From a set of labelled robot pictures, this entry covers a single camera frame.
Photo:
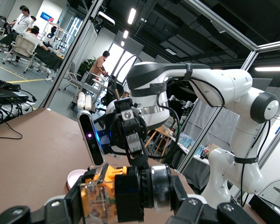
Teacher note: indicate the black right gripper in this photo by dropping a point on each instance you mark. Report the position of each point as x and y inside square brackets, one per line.
[117, 133]

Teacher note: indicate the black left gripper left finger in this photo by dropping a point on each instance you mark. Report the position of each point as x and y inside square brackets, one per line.
[70, 207]

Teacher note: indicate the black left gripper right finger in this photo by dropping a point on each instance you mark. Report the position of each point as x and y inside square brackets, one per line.
[179, 198]

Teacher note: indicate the orange push button switch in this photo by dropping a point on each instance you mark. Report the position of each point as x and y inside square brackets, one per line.
[128, 193]

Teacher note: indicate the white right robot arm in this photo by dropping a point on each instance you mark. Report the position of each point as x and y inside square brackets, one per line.
[224, 81]

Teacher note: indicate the pink round plate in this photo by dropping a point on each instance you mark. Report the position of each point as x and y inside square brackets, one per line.
[73, 178]

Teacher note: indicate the wooden easel stand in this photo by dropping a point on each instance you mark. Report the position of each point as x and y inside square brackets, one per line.
[158, 137]

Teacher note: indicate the person in brown shirt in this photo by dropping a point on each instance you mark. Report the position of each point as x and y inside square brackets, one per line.
[96, 67]

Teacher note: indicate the green potted plant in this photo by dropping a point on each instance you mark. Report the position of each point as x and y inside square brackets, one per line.
[87, 66]

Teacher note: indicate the black cloth covered table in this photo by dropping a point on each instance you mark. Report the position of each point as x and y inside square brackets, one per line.
[49, 59]

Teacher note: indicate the seated person white shirt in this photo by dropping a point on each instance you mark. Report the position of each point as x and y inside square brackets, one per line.
[33, 38]

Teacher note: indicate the white mesh office chair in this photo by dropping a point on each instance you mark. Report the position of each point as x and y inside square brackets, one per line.
[22, 47]

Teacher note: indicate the standing person white shirt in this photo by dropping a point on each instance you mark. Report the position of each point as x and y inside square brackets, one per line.
[23, 23]

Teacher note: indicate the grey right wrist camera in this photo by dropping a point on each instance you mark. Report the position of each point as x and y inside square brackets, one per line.
[91, 137]

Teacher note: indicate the aluminium frame post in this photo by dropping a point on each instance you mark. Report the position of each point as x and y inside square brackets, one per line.
[70, 53]

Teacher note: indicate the white bar camera on post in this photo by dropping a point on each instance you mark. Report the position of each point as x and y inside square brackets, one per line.
[106, 18]

